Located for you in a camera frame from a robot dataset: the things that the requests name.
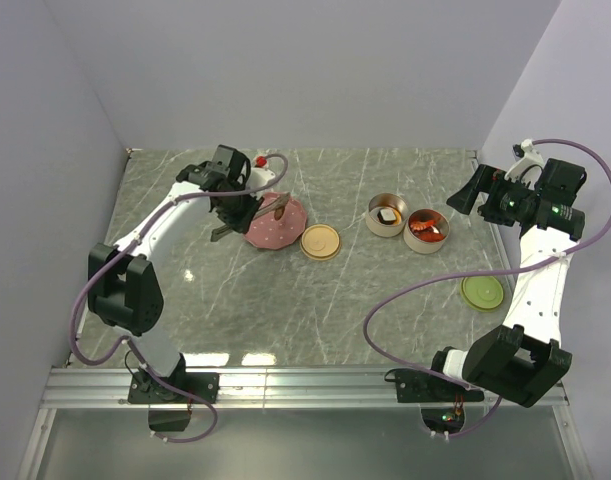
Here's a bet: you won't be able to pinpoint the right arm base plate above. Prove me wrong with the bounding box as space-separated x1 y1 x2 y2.
384 368 485 403

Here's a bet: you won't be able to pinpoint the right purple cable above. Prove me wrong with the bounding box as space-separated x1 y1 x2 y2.
363 138 611 438

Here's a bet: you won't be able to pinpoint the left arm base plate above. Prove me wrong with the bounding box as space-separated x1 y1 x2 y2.
127 371 220 405

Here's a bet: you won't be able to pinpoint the beige steel container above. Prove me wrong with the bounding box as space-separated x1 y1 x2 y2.
365 193 410 238
403 209 450 255

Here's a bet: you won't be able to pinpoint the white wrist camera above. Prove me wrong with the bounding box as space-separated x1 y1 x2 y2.
246 165 276 196
504 139 545 181

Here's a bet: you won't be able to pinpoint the green round lid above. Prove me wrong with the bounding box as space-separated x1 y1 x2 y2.
460 276 504 312

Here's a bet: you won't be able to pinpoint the red sausage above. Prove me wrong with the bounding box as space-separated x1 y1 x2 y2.
417 229 445 243

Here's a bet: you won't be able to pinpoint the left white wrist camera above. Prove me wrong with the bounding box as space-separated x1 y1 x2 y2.
246 165 276 196

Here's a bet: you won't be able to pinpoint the beige round lid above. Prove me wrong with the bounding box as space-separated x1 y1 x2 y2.
300 224 341 261

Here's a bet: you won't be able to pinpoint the dark red octopus piece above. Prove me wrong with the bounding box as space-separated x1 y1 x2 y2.
274 207 285 221

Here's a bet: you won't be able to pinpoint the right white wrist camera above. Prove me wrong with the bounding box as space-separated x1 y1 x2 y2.
504 139 545 181

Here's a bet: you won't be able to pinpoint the metal tongs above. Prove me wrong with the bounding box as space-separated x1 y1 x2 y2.
210 193 291 242

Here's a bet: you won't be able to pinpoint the aluminium rail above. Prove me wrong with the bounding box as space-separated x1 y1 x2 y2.
40 367 570 410

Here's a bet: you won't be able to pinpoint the pink polka dot plate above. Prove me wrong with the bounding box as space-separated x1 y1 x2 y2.
244 197 308 250

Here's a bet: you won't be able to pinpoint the sushi piece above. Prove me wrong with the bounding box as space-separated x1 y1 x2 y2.
377 208 396 225

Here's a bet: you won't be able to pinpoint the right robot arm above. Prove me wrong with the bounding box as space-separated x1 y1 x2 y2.
426 158 587 407

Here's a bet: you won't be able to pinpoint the red shrimp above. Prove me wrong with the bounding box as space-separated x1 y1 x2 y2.
409 218 440 234

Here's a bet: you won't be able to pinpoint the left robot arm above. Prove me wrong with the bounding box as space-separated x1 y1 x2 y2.
86 145 282 403

